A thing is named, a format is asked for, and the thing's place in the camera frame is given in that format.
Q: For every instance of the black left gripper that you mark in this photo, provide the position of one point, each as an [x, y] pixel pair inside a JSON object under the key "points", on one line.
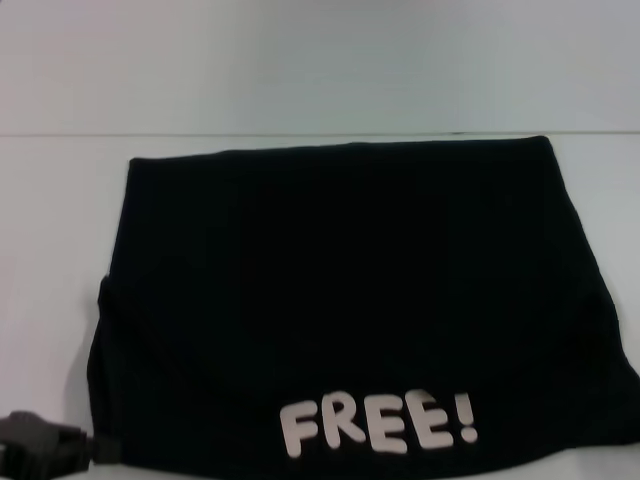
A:
{"points": [[25, 432]]}

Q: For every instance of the black t-shirt with white print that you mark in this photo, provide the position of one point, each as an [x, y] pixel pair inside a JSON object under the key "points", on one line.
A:
{"points": [[340, 275]]}

